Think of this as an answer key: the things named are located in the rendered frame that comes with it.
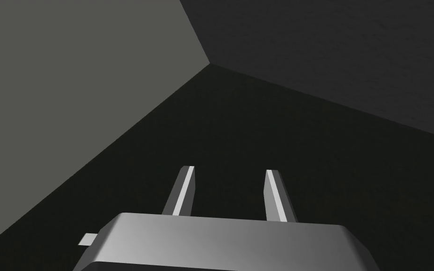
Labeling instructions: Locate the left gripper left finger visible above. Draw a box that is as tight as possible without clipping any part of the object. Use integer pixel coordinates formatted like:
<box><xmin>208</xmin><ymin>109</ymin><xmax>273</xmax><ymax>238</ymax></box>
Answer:
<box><xmin>161</xmin><ymin>165</ymin><xmax>195</xmax><ymax>217</ymax></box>

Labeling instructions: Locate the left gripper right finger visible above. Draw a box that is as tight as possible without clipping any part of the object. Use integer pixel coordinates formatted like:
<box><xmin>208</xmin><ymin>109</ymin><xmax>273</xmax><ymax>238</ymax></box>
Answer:
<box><xmin>264</xmin><ymin>169</ymin><xmax>298</xmax><ymax>223</ymax></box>

